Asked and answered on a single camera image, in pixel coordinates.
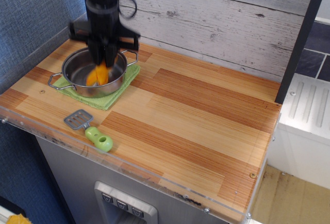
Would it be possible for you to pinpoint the silver dispenser button panel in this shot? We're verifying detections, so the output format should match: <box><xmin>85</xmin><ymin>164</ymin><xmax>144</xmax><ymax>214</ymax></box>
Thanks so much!
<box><xmin>94</xmin><ymin>181</ymin><xmax>158</xmax><ymax>223</ymax></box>

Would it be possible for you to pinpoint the yellow object at corner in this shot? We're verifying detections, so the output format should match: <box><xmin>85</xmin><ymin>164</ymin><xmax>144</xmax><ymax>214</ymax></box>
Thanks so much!
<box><xmin>6</xmin><ymin>214</ymin><xmax>32</xmax><ymax>224</ymax></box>

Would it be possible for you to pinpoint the green folded cloth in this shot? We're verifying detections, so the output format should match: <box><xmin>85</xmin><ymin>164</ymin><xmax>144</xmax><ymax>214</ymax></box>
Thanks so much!
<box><xmin>48</xmin><ymin>64</ymin><xmax>140</xmax><ymax>110</ymax></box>

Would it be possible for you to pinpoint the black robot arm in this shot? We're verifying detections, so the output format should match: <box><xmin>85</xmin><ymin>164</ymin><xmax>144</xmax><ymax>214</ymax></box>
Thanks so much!
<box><xmin>69</xmin><ymin>0</ymin><xmax>140</xmax><ymax>67</ymax></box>

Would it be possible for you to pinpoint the clear acrylic table guard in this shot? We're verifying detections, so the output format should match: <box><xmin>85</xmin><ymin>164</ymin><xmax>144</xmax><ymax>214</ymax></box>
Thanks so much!
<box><xmin>0</xmin><ymin>106</ymin><xmax>282</xmax><ymax>224</ymax></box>

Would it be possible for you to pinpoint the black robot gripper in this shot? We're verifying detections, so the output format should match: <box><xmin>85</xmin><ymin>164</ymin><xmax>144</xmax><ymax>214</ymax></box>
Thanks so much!
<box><xmin>69</xmin><ymin>10</ymin><xmax>140</xmax><ymax>67</ymax></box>

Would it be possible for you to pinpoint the black right support post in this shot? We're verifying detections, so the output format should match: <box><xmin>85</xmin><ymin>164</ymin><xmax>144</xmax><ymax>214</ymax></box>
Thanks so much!
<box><xmin>275</xmin><ymin>0</ymin><xmax>322</xmax><ymax>104</ymax></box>

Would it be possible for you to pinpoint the grey spatula green handle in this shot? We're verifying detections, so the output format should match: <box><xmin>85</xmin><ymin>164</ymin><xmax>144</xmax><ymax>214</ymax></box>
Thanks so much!
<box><xmin>63</xmin><ymin>109</ymin><xmax>113</xmax><ymax>152</ymax></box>

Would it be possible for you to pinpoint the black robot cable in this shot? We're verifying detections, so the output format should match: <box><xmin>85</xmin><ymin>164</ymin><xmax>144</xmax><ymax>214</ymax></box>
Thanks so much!
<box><xmin>117</xmin><ymin>0</ymin><xmax>138</xmax><ymax>20</ymax></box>

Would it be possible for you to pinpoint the orange plush toy fish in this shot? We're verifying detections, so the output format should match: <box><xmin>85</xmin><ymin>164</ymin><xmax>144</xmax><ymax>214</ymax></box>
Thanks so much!
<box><xmin>86</xmin><ymin>61</ymin><xmax>114</xmax><ymax>87</ymax></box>

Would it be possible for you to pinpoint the white ribbed cabinet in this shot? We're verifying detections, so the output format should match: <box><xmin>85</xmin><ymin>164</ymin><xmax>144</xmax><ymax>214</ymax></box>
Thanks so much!
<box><xmin>267</xmin><ymin>74</ymin><xmax>329</xmax><ymax>188</ymax></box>

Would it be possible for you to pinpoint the stainless steel pot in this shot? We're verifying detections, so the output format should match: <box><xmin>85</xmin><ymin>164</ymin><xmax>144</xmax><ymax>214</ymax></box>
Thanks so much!
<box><xmin>48</xmin><ymin>48</ymin><xmax>139</xmax><ymax>98</ymax></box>

